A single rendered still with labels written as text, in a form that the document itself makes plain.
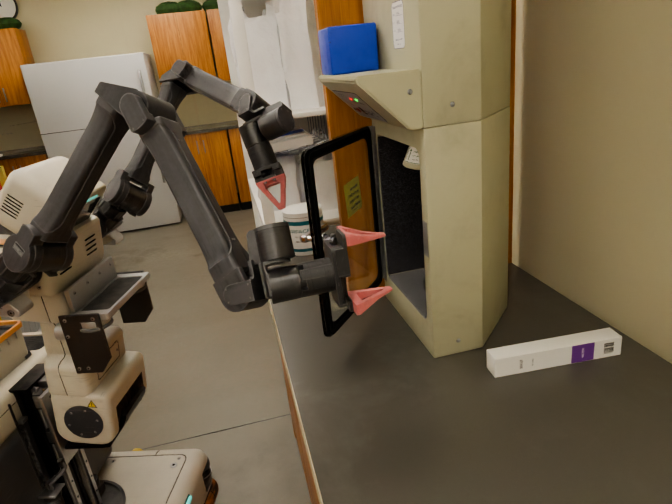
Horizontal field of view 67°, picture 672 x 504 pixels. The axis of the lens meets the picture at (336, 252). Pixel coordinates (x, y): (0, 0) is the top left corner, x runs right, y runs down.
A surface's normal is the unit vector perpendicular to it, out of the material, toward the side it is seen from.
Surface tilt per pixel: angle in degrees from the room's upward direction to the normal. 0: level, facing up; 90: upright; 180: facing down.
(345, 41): 90
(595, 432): 0
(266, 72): 91
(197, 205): 67
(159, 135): 76
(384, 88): 90
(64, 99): 90
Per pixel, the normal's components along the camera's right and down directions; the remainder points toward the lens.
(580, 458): -0.11, -0.93
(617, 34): -0.97, 0.18
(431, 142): 0.22, 0.32
